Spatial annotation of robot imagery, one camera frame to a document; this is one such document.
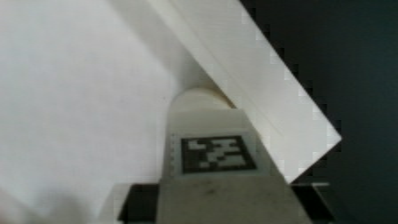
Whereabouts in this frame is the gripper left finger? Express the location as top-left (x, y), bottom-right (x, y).
top-left (117, 183), bottom-right (160, 224)

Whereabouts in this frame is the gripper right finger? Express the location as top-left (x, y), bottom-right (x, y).
top-left (291, 183), bottom-right (337, 224)

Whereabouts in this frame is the white table leg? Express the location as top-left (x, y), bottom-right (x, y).
top-left (156, 88), bottom-right (313, 224)

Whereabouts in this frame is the white square tabletop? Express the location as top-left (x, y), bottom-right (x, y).
top-left (0, 0), bottom-right (341, 224)

